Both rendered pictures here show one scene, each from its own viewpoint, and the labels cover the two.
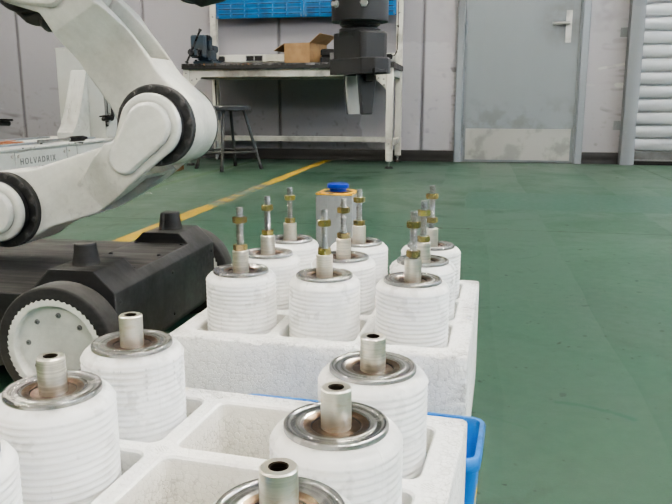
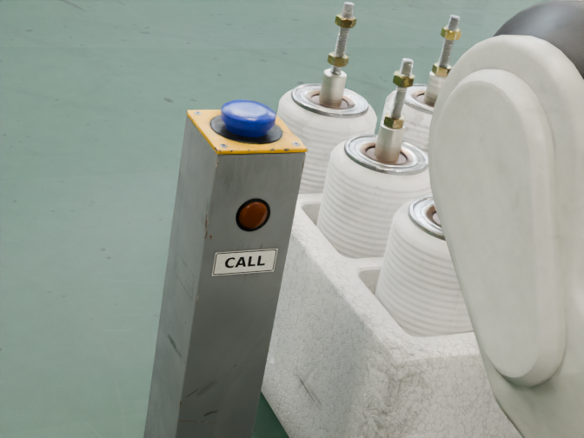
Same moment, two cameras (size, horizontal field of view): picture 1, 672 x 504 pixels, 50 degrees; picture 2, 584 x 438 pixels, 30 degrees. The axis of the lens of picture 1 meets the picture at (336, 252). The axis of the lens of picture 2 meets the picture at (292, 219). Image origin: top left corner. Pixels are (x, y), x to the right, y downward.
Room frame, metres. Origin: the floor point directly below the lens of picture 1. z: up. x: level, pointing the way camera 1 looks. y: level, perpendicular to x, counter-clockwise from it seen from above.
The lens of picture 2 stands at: (1.80, 0.58, 0.63)
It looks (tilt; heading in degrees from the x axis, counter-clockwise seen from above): 27 degrees down; 229
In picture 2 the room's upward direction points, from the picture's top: 11 degrees clockwise
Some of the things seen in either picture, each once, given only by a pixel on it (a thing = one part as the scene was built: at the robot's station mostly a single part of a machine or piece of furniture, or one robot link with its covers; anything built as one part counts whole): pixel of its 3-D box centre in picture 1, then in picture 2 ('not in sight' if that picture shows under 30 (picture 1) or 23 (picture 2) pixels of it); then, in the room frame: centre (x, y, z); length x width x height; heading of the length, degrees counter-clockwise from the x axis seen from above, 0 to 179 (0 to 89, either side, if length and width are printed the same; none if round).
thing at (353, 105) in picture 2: (430, 245); (329, 101); (1.14, -0.15, 0.25); 0.08 x 0.08 x 0.01
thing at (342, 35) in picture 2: (431, 208); (341, 42); (1.14, -0.15, 0.31); 0.01 x 0.01 x 0.08
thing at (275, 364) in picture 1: (343, 360); (456, 299); (1.05, -0.01, 0.09); 0.39 x 0.39 x 0.18; 77
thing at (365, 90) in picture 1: (367, 94); not in sight; (1.15, -0.05, 0.49); 0.03 x 0.02 x 0.06; 122
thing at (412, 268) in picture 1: (412, 270); not in sight; (0.91, -0.10, 0.26); 0.02 x 0.02 x 0.03
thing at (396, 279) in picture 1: (412, 280); not in sight; (0.91, -0.10, 0.25); 0.08 x 0.08 x 0.01
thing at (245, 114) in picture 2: (337, 188); (247, 122); (1.35, 0.00, 0.32); 0.04 x 0.04 x 0.02
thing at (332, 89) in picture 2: (431, 238); (332, 89); (1.14, -0.15, 0.26); 0.02 x 0.02 x 0.03
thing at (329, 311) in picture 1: (324, 340); not in sight; (0.94, 0.02, 0.16); 0.10 x 0.10 x 0.18
